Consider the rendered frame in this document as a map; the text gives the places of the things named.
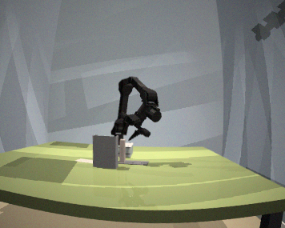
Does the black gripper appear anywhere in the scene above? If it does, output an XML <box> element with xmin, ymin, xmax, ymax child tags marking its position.
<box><xmin>118</xmin><ymin>110</ymin><xmax>151</xmax><ymax>141</ymax></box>

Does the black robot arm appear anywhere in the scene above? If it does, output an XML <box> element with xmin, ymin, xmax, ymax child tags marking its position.
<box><xmin>111</xmin><ymin>76</ymin><xmax>162</xmax><ymax>146</ymax></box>

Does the grey open-top bin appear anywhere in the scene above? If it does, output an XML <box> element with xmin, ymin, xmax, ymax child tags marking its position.
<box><xmin>92</xmin><ymin>134</ymin><xmax>118</xmax><ymax>169</ymax></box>

